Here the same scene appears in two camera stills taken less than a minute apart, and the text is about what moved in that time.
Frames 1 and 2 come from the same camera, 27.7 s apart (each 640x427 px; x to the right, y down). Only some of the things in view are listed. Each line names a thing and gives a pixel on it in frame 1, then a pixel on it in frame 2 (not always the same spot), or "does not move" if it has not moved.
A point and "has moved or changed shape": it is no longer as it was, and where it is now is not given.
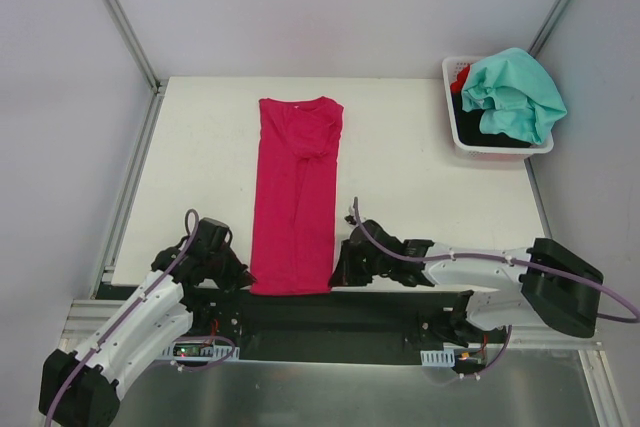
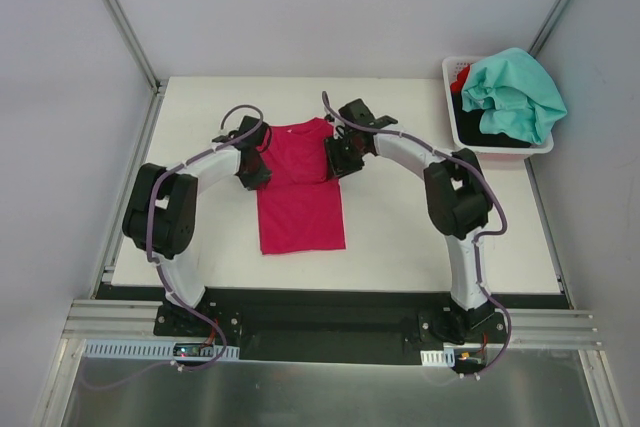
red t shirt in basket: (457, 85) does not move
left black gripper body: (232, 273) -> (255, 173)
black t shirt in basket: (470, 132) does not move
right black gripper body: (355, 261) -> (339, 158)
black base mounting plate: (364, 325) does not move
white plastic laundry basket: (452, 67) does not move
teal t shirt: (516, 93) does not move
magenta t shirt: (296, 196) has moved or changed shape
